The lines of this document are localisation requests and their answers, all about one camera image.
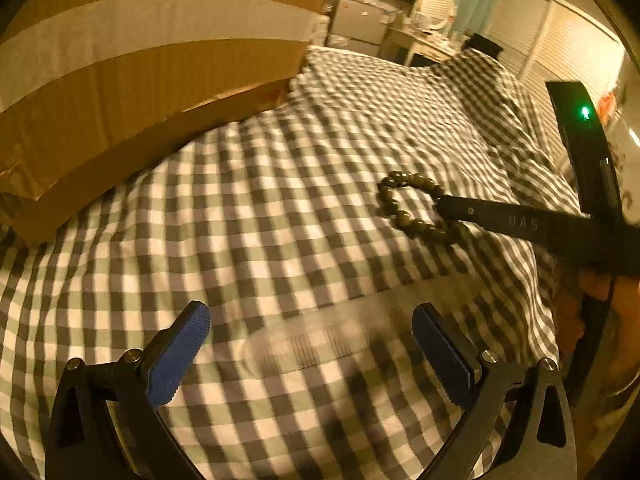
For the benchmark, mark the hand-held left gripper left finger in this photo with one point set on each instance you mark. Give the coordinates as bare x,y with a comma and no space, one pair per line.
177,355

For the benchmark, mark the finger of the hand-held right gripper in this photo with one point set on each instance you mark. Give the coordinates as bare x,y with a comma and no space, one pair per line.
500,220

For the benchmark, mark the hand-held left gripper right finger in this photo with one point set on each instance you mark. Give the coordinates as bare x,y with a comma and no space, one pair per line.
442,355

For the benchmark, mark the brown cardboard box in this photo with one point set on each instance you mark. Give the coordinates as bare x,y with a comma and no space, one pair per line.
125,85

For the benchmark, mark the person's right hand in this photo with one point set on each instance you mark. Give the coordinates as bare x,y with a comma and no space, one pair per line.
625,320

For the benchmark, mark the red hanging ornament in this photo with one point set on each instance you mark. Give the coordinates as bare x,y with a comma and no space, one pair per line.
607,107

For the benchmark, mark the white louvred wardrobe doors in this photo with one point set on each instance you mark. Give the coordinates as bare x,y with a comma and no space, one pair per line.
560,35

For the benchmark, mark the black chair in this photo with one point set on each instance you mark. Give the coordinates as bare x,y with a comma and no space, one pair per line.
485,45

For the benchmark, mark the grey checked blanket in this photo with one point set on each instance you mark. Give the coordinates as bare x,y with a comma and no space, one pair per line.
275,210

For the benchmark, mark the white dressing desk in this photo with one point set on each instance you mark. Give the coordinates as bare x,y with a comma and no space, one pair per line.
425,45

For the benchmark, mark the grey mini fridge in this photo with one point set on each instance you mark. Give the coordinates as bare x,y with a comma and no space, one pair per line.
360,22

